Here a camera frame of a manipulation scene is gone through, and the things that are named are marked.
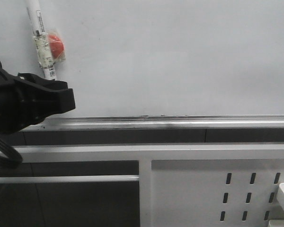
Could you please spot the white whiteboard with aluminium frame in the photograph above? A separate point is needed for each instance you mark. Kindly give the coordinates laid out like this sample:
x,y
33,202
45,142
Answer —
x,y
169,63

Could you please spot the grey metal pegboard stand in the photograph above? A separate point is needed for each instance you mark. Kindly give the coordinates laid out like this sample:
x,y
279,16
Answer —
x,y
179,185

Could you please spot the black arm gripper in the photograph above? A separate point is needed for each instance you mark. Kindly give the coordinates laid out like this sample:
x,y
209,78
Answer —
x,y
40,99

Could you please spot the white black whiteboard marker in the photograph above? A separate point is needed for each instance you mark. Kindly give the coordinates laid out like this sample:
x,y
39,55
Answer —
x,y
41,40

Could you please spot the red round magnet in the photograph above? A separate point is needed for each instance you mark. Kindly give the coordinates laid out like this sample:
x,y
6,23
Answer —
x,y
56,45

